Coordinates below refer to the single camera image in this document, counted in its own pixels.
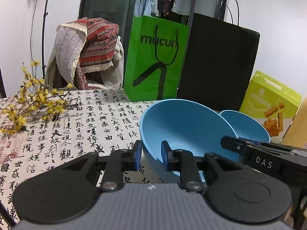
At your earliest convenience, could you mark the blue bowl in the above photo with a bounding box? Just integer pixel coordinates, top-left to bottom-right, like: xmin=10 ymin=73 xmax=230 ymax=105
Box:
xmin=139 ymin=99 xmax=240 ymax=184
xmin=220 ymin=110 xmax=271 ymax=143

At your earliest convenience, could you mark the calligraphy print tablecloth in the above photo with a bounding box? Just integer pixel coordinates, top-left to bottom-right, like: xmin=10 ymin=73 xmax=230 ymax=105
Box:
xmin=0 ymin=88 xmax=183 ymax=225

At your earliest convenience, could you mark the yellow-green snack box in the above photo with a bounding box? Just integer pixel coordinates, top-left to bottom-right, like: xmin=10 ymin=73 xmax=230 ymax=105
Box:
xmin=239 ymin=71 xmax=302 ymax=143

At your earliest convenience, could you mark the yellow blossom branch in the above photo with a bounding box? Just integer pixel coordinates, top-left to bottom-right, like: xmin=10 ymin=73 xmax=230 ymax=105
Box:
xmin=1 ymin=60 xmax=78 ymax=137

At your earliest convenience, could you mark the red patterned blanket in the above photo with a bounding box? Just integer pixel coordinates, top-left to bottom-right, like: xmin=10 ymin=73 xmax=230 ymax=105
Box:
xmin=56 ymin=16 xmax=120 ymax=90

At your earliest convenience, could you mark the black paper shopping bag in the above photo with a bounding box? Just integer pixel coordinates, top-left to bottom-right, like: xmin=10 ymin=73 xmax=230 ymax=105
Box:
xmin=176 ymin=13 xmax=260 ymax=111

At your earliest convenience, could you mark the green paper shopping bag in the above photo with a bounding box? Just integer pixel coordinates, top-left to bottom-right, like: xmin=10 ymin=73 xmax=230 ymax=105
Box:
xmin=124 ymin=16 xmax=189 ymax=101

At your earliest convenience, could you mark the chair draped in beige cloth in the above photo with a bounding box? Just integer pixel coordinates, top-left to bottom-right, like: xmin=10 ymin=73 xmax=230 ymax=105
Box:
xmin=45 ymin=31 xmax=124 ymax=90

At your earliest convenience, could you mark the dark framed window door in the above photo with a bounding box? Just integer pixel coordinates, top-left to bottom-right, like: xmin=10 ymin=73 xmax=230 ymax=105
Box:
xmin=78 ymin=0 xmax=227 ymax=35

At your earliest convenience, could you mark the studio lamp on stand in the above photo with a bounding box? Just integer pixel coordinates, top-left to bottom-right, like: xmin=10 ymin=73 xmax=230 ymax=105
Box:
xmin=29 ymin=0 xmax=49 ymax=78

